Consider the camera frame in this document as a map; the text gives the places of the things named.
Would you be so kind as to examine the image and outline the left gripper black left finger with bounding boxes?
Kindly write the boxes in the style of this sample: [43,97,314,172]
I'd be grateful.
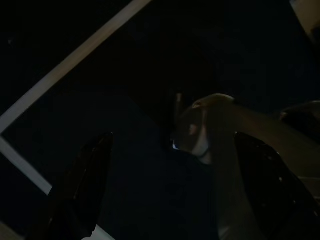
[27,131,115,240]

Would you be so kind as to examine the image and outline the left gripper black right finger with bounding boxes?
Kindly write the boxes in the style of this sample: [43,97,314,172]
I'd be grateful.
[233,131,320,240]

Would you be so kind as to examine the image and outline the silver robot left leg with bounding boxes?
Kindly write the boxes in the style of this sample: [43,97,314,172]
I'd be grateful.
[171,93,320,240]

